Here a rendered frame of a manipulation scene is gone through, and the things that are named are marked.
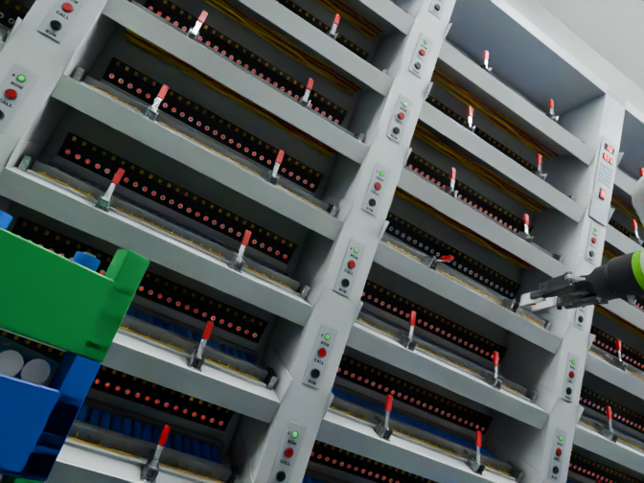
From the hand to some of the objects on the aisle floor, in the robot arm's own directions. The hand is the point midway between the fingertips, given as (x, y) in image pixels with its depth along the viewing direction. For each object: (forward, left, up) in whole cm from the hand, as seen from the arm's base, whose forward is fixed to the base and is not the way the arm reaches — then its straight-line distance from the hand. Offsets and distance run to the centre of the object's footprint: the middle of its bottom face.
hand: (538, 300), depth 124 cm
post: (-15, +118, -92) cm, 151 cm away
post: (+3, +51, -93) cm, 106 cm away
